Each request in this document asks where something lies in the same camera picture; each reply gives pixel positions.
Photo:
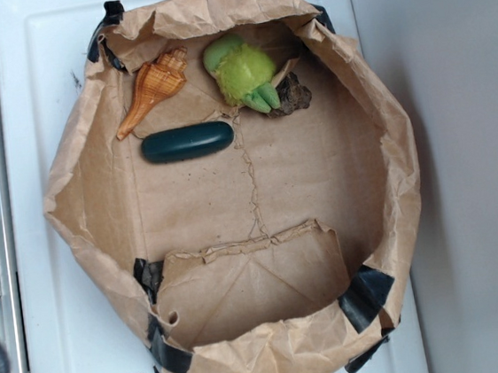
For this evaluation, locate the black tape strip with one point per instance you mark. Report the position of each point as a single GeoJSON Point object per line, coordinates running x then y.
{"type": "Point", "coordinates": [114, 11]}
{"type": "Point", "coordinates": [168, 358]}
{"type": "Point", "coordinates": [365, 297]}

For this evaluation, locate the black tape strip lower left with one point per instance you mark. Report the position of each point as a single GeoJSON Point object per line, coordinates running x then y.
{"type": "Point", "coordinates": [168, 358]}

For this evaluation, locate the white plastic tray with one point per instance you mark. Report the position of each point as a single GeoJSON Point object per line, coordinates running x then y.
{"type": "Point", "coordinates": [70, 327]}

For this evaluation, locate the brown paper bag bin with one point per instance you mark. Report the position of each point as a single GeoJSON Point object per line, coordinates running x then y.
{"type": "Point", "coordinates": [241, 255]}

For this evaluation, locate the orange conch seashell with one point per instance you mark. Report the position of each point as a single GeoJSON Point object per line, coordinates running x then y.
{"type": "Point", "coordinates": [155, 82]}

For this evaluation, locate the green plush bird toy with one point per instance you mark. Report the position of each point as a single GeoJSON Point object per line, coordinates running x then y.
{"type": "Point", "coordinates": [243, 73]}

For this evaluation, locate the black tape strip right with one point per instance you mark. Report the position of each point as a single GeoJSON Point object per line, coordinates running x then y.
{"type": "Point", "coordinates": [365, 297]}

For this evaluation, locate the black tape strip upper left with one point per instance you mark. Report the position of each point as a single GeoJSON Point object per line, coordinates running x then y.
{"type": "Point", "coordinates": [114, 11]}

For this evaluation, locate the dark green plastic pickle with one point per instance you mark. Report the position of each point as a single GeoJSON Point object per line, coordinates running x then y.
{"type": "Point", "coordinates": [188, 142]}

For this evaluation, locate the brown bark rock piece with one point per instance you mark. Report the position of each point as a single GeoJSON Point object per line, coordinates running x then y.
{"type": "Point", "coordinates": [292, 95]}

